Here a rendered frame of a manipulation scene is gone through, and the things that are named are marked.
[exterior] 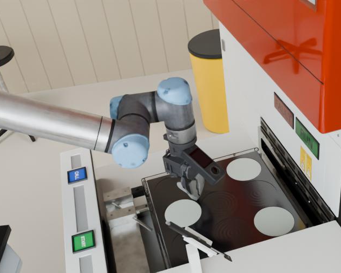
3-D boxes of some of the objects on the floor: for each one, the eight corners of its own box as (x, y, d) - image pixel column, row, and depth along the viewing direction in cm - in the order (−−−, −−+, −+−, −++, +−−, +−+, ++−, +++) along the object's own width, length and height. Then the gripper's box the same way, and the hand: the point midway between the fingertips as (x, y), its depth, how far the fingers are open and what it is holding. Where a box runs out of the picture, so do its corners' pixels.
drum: (248, 102, 323) (243, 24, 288) (257, 132, 293) (253, 50, 259) (196, 109, 326) (185, 33, 291) (200, 140, 296) (189, 59, 261)
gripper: (178, 121, 119) (189, 181, 132) (155, 140, 114) (168, 200, 127) (204, 130, 114) (212, 192, 126) (181, 150, 109) (192, 212, 121)
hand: (198, 196), depth 124 cm, fingers closed
